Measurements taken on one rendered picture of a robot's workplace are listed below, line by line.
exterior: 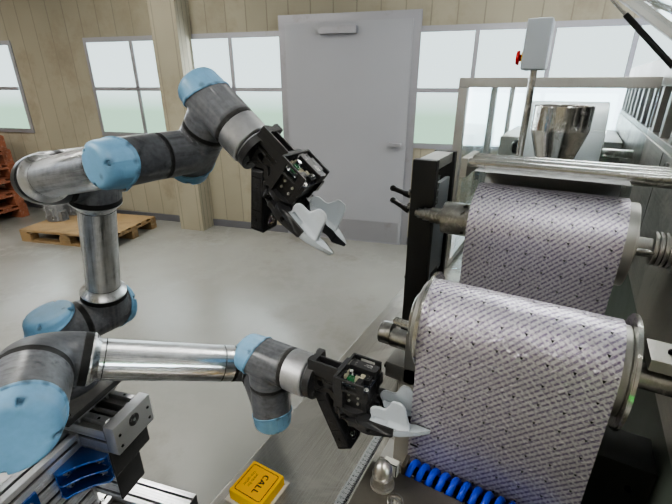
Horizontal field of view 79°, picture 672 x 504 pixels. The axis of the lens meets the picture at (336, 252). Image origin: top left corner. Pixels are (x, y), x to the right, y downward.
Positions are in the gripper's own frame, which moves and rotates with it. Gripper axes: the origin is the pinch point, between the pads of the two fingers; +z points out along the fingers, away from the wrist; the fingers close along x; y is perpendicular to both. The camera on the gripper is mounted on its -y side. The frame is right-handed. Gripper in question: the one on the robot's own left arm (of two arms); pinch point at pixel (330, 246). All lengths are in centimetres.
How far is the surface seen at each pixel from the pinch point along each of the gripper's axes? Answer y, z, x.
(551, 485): 3.5, 44.6, -4.4
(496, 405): 5.7, 31.8, -4.4
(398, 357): -9.0, 21.5, 4.9
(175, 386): -192, -21, 64
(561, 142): 26, 15, 68
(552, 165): 26.6, 14.6, 26.1
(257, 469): -38.0, 19.9, -11.9
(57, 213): -377, -282, 177
